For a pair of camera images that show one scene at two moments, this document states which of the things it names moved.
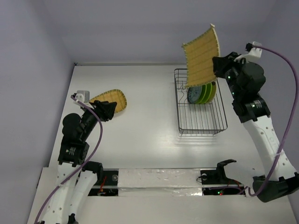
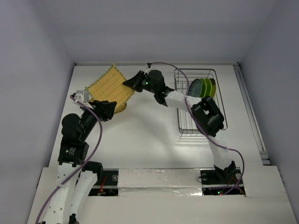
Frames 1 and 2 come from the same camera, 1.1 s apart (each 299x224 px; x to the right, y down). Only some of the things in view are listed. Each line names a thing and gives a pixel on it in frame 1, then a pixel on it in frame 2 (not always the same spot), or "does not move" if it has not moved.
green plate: [214, 89] does not move
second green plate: [202, 94] does not move
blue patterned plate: [193, 93] does not move
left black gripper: [104, 109] does not move
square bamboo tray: [199, 54] -> [110, 87]
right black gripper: [224, 66] -> [141, 80]
